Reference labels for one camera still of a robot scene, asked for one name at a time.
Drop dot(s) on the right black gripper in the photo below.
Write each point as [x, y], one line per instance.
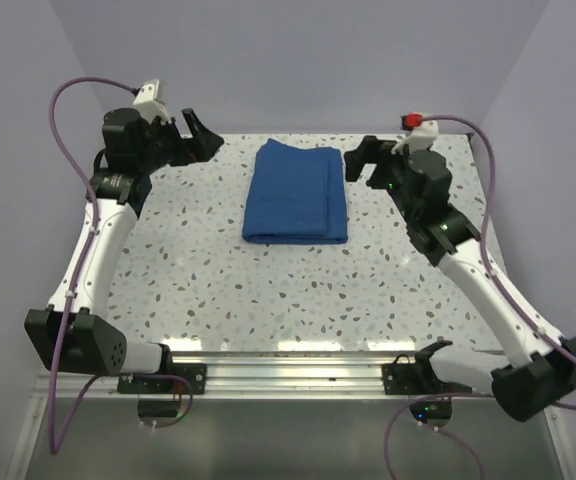
[370, 153]

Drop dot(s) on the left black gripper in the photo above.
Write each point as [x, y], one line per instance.
[205, 142]

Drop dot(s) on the blue surgical cloth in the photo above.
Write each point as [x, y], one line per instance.
[296, 197]

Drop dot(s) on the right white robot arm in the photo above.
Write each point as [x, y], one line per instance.
[537, 367]

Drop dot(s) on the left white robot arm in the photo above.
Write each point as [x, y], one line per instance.
[71, 334]

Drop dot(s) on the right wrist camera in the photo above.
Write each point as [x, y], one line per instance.
[421, 134]

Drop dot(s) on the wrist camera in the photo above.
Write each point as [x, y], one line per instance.
[421, 134]
[149, 103]

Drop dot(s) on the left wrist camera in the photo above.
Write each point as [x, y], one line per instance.
[149, 103]

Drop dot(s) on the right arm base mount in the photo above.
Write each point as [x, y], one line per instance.
[414, 375]

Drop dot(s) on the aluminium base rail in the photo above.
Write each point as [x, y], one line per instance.
[328, 375]

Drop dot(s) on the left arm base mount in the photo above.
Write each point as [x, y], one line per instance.
[191, 377]

